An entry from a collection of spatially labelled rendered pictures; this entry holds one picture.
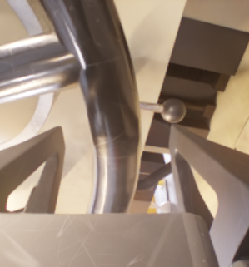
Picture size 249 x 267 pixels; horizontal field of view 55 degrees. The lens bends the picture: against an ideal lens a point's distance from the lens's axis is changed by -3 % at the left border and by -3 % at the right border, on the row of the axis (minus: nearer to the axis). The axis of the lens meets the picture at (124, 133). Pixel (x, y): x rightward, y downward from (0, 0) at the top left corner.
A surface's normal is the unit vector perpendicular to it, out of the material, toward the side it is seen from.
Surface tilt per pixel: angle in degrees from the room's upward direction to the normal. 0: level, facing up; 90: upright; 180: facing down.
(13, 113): 118
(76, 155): 90
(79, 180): 90
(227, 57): 90
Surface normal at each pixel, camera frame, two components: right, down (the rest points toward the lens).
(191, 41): 0.01, 0.56
